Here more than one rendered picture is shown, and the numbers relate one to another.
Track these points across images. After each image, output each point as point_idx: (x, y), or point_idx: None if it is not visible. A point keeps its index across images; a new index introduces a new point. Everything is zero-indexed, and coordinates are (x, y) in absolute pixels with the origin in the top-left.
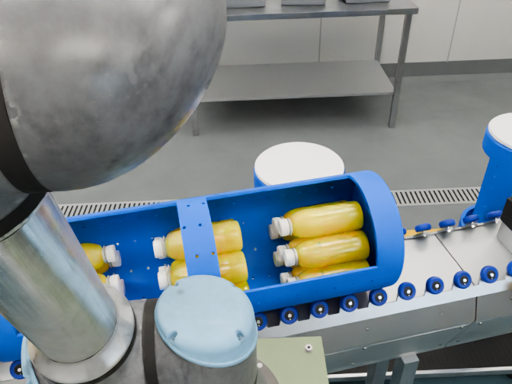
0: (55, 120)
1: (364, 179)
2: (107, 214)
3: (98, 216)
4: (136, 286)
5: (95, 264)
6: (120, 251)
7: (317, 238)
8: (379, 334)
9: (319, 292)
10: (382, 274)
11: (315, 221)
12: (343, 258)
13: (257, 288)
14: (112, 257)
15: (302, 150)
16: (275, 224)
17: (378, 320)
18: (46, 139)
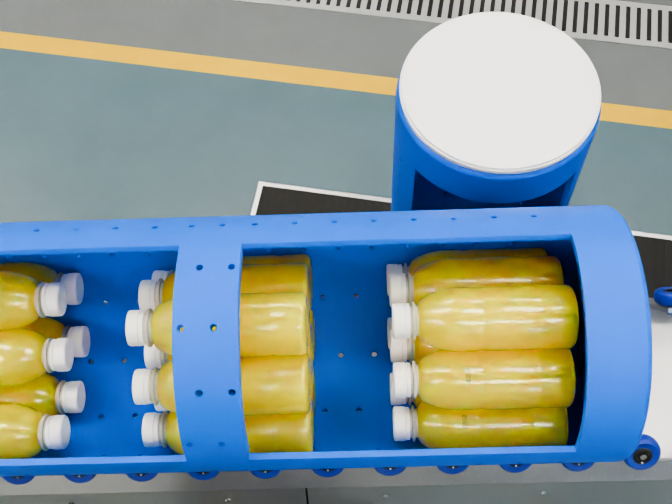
0: None
1: (599, 262)
2: (35, 251)
3: (18, 253)
4: (112, 334)
5: (21, 322)
6: (83, 267)
7: (467, 358)
8: (567, 501)
9: (447, 465)
10: (585, 459)
11: (469, 331)
12: (512, 406)
13: (319, 452)
14: (54, 312)
15: (519, 42)
16: (391, 294)
17: (569, 483)
18: None
